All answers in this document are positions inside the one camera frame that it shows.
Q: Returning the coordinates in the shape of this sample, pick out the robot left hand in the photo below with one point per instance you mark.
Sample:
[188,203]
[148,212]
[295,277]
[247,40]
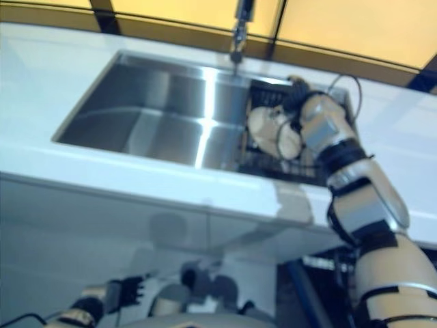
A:
[133,290]

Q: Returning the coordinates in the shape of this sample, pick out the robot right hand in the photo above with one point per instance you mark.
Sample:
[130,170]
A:
[297,92]

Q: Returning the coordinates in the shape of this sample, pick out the cream ceramic plate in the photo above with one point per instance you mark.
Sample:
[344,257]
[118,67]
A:
[266,130]

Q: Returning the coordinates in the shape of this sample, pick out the robot right silver arm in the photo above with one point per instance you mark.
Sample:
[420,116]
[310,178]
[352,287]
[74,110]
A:
[368,205]

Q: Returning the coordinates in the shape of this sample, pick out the robot left silver arm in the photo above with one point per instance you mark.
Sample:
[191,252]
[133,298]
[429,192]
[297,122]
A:
[78,309]

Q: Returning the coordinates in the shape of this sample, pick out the black sink dish rack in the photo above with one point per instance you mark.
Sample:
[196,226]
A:
[269,92]

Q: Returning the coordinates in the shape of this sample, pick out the robot grey torso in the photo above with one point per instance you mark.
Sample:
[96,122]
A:
[191,321]

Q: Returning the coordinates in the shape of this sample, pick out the white cabinet door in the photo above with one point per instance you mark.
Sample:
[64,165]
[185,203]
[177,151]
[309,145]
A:
[273,232]
[102,222]

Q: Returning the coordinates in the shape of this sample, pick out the chrome kitchen faucet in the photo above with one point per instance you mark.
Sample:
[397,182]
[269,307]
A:
[241,34]

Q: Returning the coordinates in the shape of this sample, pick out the stainless steel sink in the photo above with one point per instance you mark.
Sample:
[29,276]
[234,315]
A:
[153,119]

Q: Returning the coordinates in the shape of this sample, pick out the dark window frame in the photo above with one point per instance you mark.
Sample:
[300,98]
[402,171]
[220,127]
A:
[104,18]

